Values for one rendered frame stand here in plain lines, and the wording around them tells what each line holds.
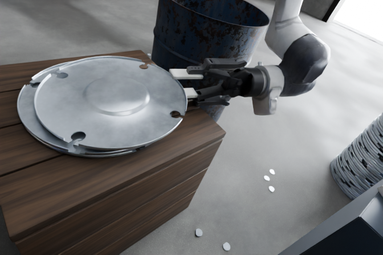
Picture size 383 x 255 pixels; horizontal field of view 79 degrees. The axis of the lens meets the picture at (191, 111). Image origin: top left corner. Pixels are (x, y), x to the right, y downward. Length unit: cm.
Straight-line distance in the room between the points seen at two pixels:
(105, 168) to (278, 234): 64
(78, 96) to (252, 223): 65
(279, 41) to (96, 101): 46
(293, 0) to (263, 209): 66
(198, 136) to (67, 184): 25
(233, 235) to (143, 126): 50
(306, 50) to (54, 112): 54
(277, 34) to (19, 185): 62
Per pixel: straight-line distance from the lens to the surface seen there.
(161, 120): 45
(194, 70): 50
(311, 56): 61
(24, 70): 62
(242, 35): 80
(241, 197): 89
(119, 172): 41
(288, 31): 66
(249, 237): 84
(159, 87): 53
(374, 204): 45
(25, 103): 52
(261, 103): 63
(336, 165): 123
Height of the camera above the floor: 69
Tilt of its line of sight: 39 degrees down
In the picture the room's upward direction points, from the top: 19 degrees clockwise
